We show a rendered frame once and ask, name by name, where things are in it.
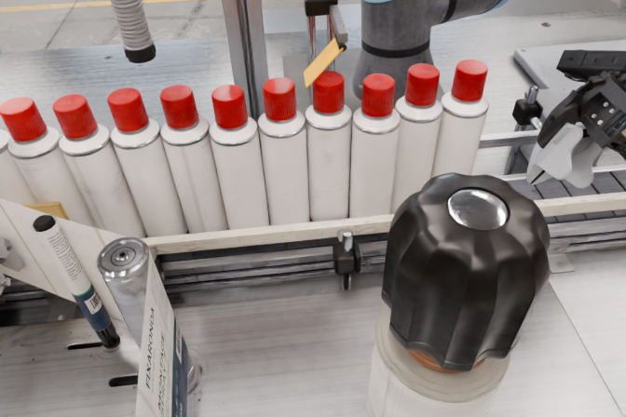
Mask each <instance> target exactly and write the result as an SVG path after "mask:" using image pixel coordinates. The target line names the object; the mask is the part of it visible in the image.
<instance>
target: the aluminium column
mask: <svg viewBox="0 0 626 417"><path fill-rule="evenodd" d="M222 6H223V12H224V18H225V29H226V35H227V42H228V48H229V54H230V60H231V66H232V73H233V78H234V85H236V86H239V87H241V88H242V89H243V90H244V95H245V101H246V108H247V114H248V116H249V117H250V118H252V101H251V92H250V81H249V72H248V63H247V54H246V46H245V37H244V29H243V20H242V13H241V4H240V0H222ZM245 7H246V16H247V25H248V34H249V43H250V52H251V61H252V79H253V90H254V100H255V110H256V118H257V122H258V119H259V117H260V116H261V115H262V114H263V113H264V112H265V103H264V93H263V85H264V83H265V82H266V81H267V80H269V75H268V65H267V55H266V46H265V27H264V18H263V8H262V0H245ZM252 119H253V118H252Z"/></svg>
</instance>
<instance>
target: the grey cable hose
mask: <svg viewBox="0 0 626 417"><path fill-rule="evenodd" d="M110 1H111V5H112V8H113V11H114V13H115V17H116V22H117V26H118V28H119V31H120V34H121V37H122V40H123V44H124V46H123V48H124V52H125V55H126V58H128V60H129V61H130V62H133V63H145V62H148V61H151V60H152V59H153V58H154V57H155V56H156V52H157V50H156V47H155V43H154V40H152V39H151V38H152V37H151V35H150V31H149V27H148V23H147V19H146V16H145V12H144V10H143V3H142V0H110Z"/></svg>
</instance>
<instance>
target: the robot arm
mask: <svg viewBox="0 0 626 417"><path fill-rule="evenodd" d="M508 1H509V0H361V53H360V55H359V58H358V61H357V64H356V67H355V70H354V73H353V77H352V88H353V92H354V94H355V95H356V97H357V98H358V99H360V100H361V98H362V82H363V80H364V78H365V77H367V76H368V75H370V74H386V75H389V76H390V77H392V78H393V79H394V81H395V93H394V102H393V109H395V104H396V102H397V100H398V99H400V98H401V97H403V96H404V94H405V90H406V82H407V74H408V70H409V68H410V67H411V66H413V65H415V64H419V63H425V64H430V65H433V66H434V62H433V59H432V56H431V52H430V48H429V43H430V33H431V27H432V26H435V25H439V24H443V23H446V22H449V21H453V20H459V19H463V18H466V17H470V16H477V15H482V14H484V13H487V12H489V11H491V10H493V9H496V8H498V7H501V6H503V5H504V4H506V3H507V2H508ZM556 69H557V70H559V71H560V72H562V73H563V74H565V77H567V78H569V79H571V80H573V81H576V82H582V83H585V84H584V85H582V86H580V87H579V88H578V89H577V90H574V89H573V90H572V91H571V92H570V94H569V95H568V96H567V97H566V98H565V99H564V100H563V101H561V102H560V103H559V104H558V105H557V106H556V107H555V108H554V109H553V110H552V111H551V112H550V114H549V115H548V117H547V119H546V120H545V122H544V124H543V126H542V128H541V131H540V132H539V134H538V137H537V143H536V145H535V147H534V149H533V152H532V154H531V157H530V160H529V164H528V168H527V173H526V181H527V182H528V183H531V184H532V185H534V184H537V183H540V182H544V181H546V180H548V179H550V178H552V177H554V178H555V179H557V180H563V179H565V180H566V181H568V182H570V183H571V184H573V185H574V186H576V187H577V188H580V189H581V188H585V187H587V186H589V185H590V184H591V183H592V181H593V171H592V163H593V161H594V160H595V159H596V158H597V157H598V156H599V155H600V154H601V153H602V152H603V151H604V149H605V148H606V147H608V148H610V149H612V150H614V151H616V152H618V153H619V154H620V155H621V156H622V157H623V158H624V159H625V160H626V50H587V49H586V50H585V49H578V50H564V52H563V54H562V56H561V59H560V60H559V62H558V65H557V67H556ZM577 122H581V123H582V124H583V125H584V127H585V128H584V129H582V128H581V127H578V126H575V125H576V124H577Z"/></svg>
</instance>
